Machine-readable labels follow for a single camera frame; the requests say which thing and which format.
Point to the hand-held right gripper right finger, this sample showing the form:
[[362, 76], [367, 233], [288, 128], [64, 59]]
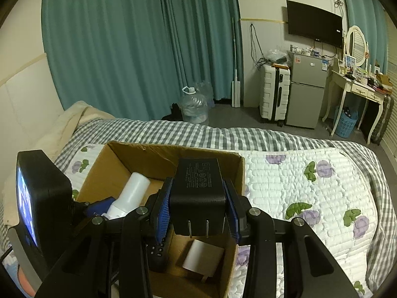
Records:
[[233, 214]]

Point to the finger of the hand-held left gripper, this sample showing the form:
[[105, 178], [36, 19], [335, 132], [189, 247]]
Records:
[[100, 206]]

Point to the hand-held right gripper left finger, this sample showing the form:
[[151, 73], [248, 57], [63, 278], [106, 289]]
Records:
[[163, 214]]

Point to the black power adapter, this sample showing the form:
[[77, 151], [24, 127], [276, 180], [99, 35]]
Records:
[[198, 186]]

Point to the brown cardboard box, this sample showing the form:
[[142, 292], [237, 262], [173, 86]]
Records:
[[198, 285]]

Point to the person's left forearm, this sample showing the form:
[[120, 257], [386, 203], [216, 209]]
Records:
[[26, 282]]

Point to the white plastic bottle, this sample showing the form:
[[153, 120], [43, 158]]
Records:
[[131, 192]]

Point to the black remote control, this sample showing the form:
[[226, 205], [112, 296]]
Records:
[[158, 254]]

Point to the white small box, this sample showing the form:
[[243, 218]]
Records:
[[203, 256]]

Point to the white floral quilt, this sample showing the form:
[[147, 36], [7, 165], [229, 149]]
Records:
[[310, 192]]

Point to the white padded headboard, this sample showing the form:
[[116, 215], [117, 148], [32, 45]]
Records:
[[28, 99]]

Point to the clear water jug white cap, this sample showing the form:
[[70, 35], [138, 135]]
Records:
[[194, 108]]

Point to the white flat mop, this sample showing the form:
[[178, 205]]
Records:
[[235, 93]]

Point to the white hard-shell suitcase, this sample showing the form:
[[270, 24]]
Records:
[[269, 94]]

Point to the clear empty water jug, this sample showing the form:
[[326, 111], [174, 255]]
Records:
[[206, 91]]

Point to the silver two-door fridge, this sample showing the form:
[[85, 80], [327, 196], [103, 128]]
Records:
[[305, 93]]

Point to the blue plastic basket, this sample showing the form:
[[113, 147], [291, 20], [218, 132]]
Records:
[[345, 122]]

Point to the clear plastic bag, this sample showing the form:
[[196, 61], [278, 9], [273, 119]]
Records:
[[274, 55]]

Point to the teal window curtain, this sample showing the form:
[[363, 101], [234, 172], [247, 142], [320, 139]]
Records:
[[124, 43]]

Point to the cream dressing table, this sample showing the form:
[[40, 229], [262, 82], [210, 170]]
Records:
[[342, 82]]

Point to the dark striped suitcase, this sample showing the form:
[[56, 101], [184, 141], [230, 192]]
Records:
[[383, 121]]

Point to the black flat television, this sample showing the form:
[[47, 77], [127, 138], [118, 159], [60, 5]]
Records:
[[314, 23]]

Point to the oval white-framed mirror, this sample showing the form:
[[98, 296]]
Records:
[[355, 46]]

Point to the narrow teal curtain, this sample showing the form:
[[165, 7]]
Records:
[[363, 9]]

